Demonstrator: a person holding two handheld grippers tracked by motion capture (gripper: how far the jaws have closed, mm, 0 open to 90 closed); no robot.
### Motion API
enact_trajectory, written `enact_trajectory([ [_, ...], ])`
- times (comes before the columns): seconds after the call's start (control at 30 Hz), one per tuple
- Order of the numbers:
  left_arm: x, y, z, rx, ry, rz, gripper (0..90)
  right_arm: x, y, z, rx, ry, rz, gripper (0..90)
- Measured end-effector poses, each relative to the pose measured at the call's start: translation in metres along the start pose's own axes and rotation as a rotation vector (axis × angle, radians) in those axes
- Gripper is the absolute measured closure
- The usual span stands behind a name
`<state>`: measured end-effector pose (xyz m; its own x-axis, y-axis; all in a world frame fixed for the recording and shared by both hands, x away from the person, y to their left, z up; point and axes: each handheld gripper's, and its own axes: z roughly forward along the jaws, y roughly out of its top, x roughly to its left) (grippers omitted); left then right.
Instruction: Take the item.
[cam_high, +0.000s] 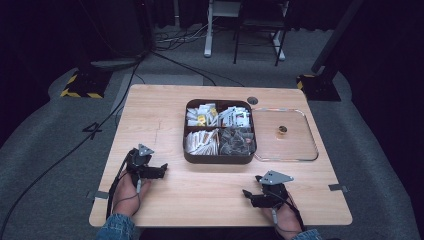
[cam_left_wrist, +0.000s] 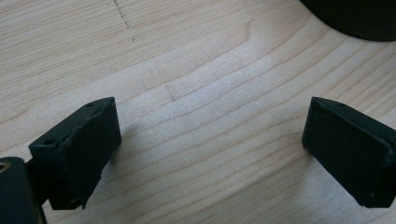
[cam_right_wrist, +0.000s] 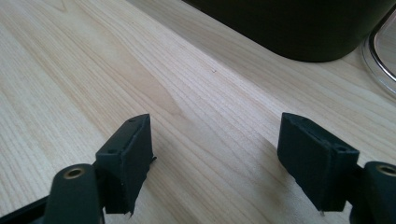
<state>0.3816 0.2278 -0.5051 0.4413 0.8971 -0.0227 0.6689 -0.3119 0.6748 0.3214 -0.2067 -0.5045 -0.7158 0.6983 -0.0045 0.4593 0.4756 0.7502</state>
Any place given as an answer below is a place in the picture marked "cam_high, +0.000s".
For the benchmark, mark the slanted dark metal pole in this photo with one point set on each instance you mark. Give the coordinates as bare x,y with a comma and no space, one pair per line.
336,35

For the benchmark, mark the dark brown divided box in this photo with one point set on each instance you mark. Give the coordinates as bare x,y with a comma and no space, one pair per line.
218,160

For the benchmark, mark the grey tape strip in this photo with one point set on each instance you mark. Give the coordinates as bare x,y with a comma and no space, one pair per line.
101,194
337,187

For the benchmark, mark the clear lid with gold knob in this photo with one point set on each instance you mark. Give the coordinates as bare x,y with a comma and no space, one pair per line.
290,148

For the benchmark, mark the person's right hand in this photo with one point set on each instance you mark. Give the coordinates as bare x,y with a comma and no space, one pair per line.
286,221

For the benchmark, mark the yellow black striped stand base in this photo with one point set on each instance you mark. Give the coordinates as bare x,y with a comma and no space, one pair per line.
85,85
318,87

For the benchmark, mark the round grey table grommet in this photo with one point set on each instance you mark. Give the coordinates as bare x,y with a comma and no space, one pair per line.
252,100

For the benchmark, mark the pile of white orange sachets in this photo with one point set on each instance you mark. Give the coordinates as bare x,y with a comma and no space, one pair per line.
201,142

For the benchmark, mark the black metal chair frame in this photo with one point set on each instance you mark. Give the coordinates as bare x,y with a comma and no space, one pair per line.
258,23

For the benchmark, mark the white desk frame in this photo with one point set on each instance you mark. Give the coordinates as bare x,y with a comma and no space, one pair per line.
208,33

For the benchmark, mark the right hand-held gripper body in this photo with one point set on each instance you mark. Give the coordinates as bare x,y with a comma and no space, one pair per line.
275,191

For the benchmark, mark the pile of white yellow packets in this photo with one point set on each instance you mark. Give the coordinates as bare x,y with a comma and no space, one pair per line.
201,116

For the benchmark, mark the pile of grey tea bags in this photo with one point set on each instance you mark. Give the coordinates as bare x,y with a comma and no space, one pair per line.
237,141

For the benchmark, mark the person's left hand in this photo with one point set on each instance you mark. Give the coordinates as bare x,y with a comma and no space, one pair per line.
125,196

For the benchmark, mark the pile of white red packets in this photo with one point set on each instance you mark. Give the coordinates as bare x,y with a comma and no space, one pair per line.
235,116

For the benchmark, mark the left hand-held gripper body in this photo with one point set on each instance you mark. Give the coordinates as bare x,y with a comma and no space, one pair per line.
136,161

